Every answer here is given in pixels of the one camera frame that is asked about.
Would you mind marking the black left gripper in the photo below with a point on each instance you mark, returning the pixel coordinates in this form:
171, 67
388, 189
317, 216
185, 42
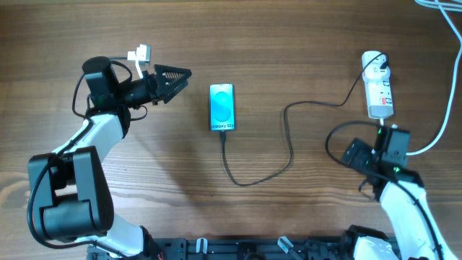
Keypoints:
157, 84

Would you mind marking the white power strip socket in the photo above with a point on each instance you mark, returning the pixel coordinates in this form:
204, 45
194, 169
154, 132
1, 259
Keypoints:
376, 76

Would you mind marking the black mounting rail base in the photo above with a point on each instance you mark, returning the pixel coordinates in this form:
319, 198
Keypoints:
282, 248

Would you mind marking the Galaxy S25 smartphone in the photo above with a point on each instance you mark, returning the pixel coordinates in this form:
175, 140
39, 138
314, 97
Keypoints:
222, 107

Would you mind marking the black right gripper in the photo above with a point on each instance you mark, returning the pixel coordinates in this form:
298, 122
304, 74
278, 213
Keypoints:
357, 159

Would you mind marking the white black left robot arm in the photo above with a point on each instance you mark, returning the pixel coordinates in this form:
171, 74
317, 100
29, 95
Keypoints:
70, 203

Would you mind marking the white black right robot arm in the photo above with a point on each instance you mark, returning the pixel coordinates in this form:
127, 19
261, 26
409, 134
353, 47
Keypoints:
400, 191

